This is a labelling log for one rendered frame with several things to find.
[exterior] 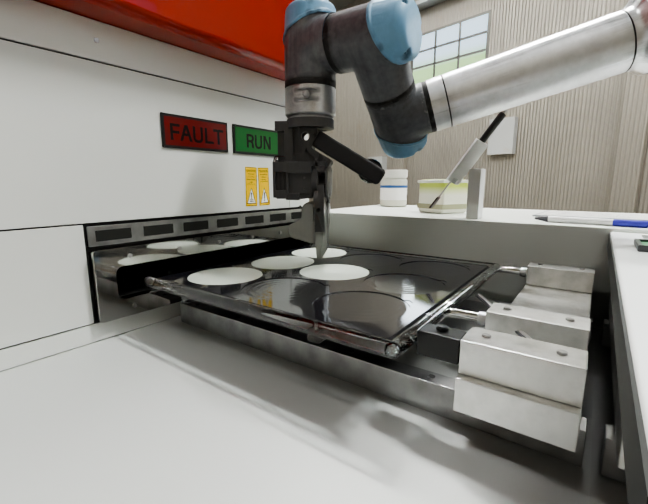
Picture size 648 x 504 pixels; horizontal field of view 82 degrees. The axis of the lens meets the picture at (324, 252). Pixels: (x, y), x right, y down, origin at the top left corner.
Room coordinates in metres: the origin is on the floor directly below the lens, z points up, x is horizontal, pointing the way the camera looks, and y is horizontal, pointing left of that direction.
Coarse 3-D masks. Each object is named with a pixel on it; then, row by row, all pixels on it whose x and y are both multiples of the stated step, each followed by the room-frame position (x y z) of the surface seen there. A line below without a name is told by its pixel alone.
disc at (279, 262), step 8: (280, 256) 0.64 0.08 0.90; (288, 256) 0.64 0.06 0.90; (296, 256) 0.64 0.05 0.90; (256, 264) 0.58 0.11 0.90; (264, 264) 0.57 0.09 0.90; (272, 264) 0.57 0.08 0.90; (280, 264) 0.57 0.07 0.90; (288, 264) 0.57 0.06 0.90; (296, 264) 0.57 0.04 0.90; (304, 264) 0.57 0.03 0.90
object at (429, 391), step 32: (192, 320) 0.52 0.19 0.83; (224, 320) 0.48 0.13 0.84; (256, 320) 0.46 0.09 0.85; (288, 352) 0.41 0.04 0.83; (320, 352) 0.38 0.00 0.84; (352, 352) 0.37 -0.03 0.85; (384, 384) 0.34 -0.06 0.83; (416, 384) 0.32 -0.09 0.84; (448, 384) 0.30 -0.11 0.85; (448, 416) 0.30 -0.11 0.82; (544, 448) 0.26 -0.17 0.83
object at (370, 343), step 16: (160, 288) 0.46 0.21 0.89; (176, 288) 0.44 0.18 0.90; (192, 288) 0.43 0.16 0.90; (208, 304) 0.41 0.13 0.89; (224, 304) 0.39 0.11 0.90; (240, 304) 0.37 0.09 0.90; (272, 320) 0.34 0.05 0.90; (288, 320) 0.33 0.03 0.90; (304, 320) 0.32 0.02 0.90; (320, 336) 0.31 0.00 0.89; (336, 336) 0.30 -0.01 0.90; (352, 336) 0.29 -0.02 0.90; (368, 336) 0.29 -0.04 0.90; (384, 352) 0.27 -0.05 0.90; (400, 352) 0.27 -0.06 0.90
